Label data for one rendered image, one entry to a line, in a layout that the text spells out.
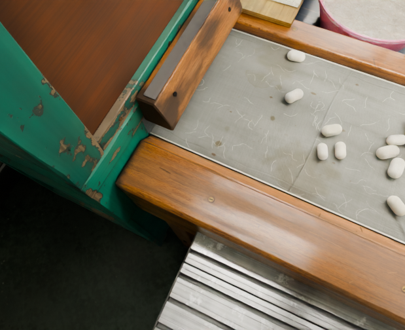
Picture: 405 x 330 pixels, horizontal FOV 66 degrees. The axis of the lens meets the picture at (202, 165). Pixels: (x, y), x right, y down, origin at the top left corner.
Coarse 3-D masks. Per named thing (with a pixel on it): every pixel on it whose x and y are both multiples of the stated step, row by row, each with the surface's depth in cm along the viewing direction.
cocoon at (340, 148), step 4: (336, 144) 55; (340, 144) 55; (344, 144) 55; (336, 148) 55; (340, 148) 55; (344, 148) 55; (336, 152) 55; (340, 152) 54; (344, 152) 54; (336, 156) 55; (340, 156) 54; (344, 156) 55
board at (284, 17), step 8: (240, 0) 66; (248, 0) 66; (256, 0) 66; (264, 0) 66; (248, 8) 65; (256, 8) 65; (264, 8) 65; (272, 8) 65; (280, 8) 65; (288, 8) 65; (296, 8) 64; (256, 16) 65; (264, 16) 64; (272, 16) 64; (280, 16) 64; (288, 16) 64; (280, 24) 64; (288, 24) 63
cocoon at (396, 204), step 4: (392, 196) 51; (396, 196) 51; (388, 200) 52; (392, 200) 51; (396, 200) 51; (400, 200) 51; (388, 204) 52; (392, 204) 51; (396, 204) 51; (400, 204) 50; (392, 208) 51; (396, 208) 51; (400, 208) 50; (404, 208) 50; (396, 212) 51; (400, 212) 50; (404, 212) 50
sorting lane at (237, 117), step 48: (240, 48) 66; (288, 48) 65; (192, 96) 62; (240, 96) 62; (336, 96) 61; (384, 96) 60; (192, 144) 58; (240, 144) 58; (288, 144) 57; (384, 144) 57; (288, 192) 54; (336, 192) 54; (384, 192) 53
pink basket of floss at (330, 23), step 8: (320, 0) 66; (320, 8) 69; (320, 16) 71; (328, 16) 65; (320, 24) 74; (328, 24) 67; (336, 24) 64; (336, 32) 67; (344, 32) 64; (352, 32) 62; (368, 40) 62; (376, 40) 61; (384, 40) 61; (392, 40) 61; (400, 40) 61; (392, 48) 65; (400, 48) 67
